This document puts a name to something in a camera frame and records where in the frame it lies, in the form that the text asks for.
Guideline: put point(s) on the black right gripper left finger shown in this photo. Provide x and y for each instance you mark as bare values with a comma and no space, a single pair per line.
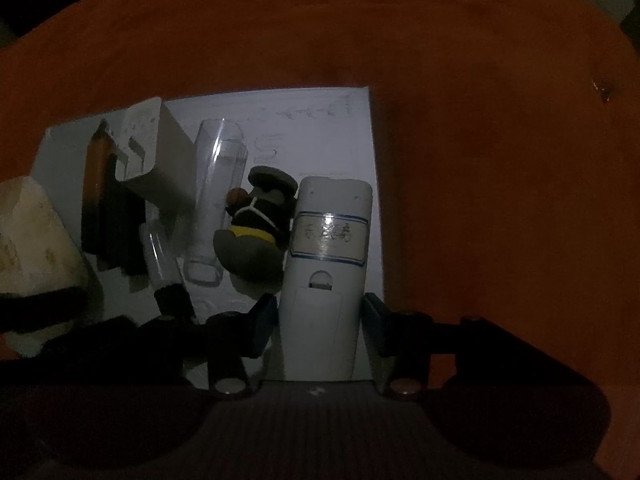
233,337

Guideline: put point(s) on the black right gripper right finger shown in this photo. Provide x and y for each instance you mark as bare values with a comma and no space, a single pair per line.
401,344

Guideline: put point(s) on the clear vial black cap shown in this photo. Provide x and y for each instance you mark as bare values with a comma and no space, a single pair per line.
166,280

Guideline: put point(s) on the dark bee plush toy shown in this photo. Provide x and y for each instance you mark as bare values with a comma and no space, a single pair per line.
253,246

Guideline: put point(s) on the clear plastic tube case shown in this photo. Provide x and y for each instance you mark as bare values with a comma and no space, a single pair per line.
221,157

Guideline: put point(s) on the white power adapter plug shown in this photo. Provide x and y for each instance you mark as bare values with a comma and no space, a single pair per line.
155,158

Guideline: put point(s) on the brown lip balm tube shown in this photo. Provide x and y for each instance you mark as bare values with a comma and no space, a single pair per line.
98,166

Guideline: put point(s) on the black rectangular case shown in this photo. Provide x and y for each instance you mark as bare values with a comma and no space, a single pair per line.
111,216

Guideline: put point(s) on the red table cloth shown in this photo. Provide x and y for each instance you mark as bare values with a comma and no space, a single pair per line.
510,190

